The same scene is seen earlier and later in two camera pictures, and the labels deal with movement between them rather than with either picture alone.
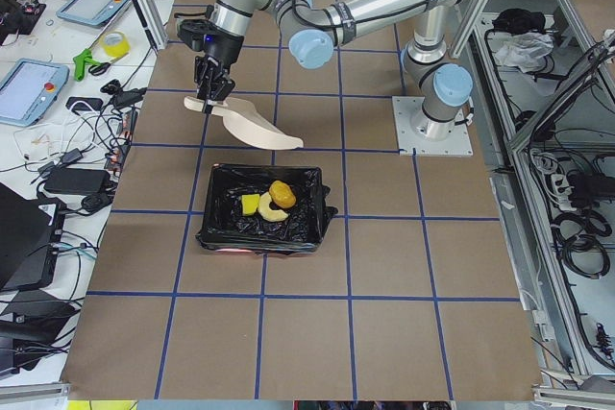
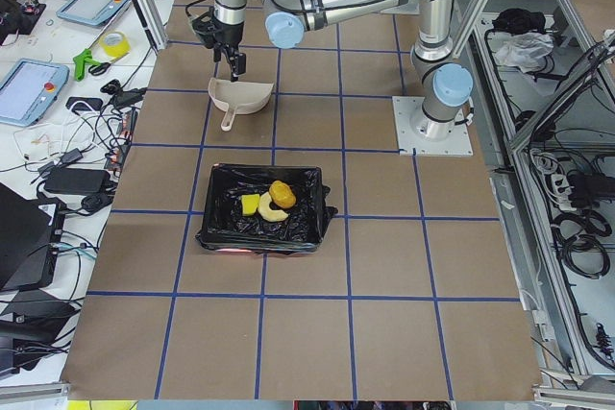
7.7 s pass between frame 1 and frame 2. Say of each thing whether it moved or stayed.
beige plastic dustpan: moved
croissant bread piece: stayed
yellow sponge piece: stayed
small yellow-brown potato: stayed
